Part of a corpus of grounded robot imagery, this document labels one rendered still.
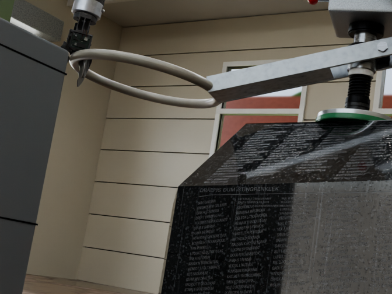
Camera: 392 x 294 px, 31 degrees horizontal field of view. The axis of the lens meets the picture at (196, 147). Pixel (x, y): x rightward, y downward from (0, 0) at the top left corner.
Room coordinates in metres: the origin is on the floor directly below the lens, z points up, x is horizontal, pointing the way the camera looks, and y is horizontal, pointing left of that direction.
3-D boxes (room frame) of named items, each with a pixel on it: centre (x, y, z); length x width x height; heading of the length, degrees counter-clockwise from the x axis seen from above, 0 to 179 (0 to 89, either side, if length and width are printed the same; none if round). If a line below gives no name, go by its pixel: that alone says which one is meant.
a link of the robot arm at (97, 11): (2.05, 0.39, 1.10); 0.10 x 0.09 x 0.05; 102
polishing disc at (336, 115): (1.91, -0.43, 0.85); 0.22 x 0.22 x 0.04
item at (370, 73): (1.91, -0.43, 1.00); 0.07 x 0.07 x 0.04
